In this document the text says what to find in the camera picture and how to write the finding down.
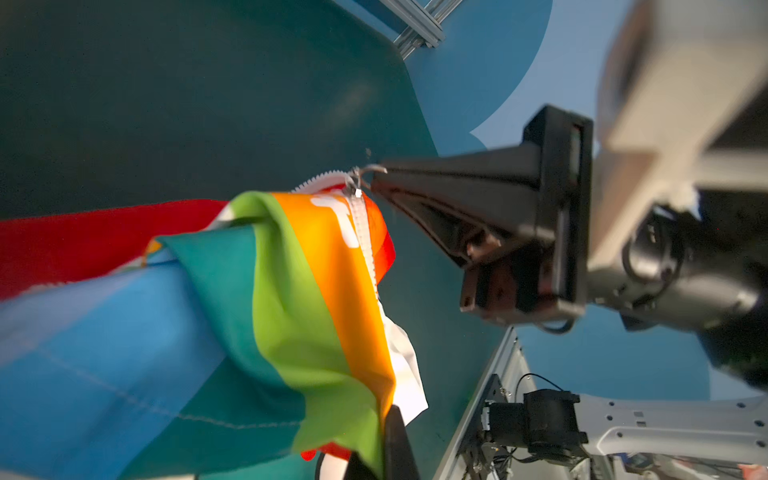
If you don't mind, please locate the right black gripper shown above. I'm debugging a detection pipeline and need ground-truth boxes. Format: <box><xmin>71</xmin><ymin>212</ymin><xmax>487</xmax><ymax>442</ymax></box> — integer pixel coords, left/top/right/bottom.
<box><xmin>371</xmin><ymin>105</ymin><xmax>593</xmax><ymax>327</ymax></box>

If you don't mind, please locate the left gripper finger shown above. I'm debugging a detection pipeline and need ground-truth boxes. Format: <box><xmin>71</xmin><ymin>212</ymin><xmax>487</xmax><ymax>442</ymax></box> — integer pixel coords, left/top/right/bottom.
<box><xmin>383</xmin><ymin>405</ymin><xmax>421</xmax><ymax>480</ymax></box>

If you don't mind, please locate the rainbow and white kids jacket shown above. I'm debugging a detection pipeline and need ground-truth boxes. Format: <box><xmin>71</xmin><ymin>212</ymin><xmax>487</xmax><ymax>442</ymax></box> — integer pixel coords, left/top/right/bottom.
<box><xmin>1</xmin><ymin>168</ymin><xmax>427</xmax><ymax>479</ymax></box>

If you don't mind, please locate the right side table edge rail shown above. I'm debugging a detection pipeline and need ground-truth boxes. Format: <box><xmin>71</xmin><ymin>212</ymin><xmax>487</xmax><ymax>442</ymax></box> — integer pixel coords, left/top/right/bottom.
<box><xmin>433</xmin><ymin>327</ymin><xmax>527</xmax><ymax>480</ymax></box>

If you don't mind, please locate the back horizontal aluminium rail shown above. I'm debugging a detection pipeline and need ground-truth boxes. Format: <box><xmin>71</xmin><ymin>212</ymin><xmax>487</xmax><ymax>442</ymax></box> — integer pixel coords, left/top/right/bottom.
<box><xmin>380</xmin><ymin>0</ymin><xmax>445</xmax><ymax>47</ymax></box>

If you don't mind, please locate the right slanted aluminium post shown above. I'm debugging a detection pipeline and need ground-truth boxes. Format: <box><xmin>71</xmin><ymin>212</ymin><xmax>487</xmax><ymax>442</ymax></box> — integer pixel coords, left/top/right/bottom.
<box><xmin>383</xmin><ymin>0</ymin><xmax>463</xmax><ymax>60</ymax></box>

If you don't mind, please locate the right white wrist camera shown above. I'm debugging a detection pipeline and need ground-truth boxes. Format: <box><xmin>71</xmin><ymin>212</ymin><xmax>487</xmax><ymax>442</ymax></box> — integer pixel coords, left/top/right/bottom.
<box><xmin>587</xmin><ymin>1</ymin><xmax>767</xmax><ymax>270</ymax></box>

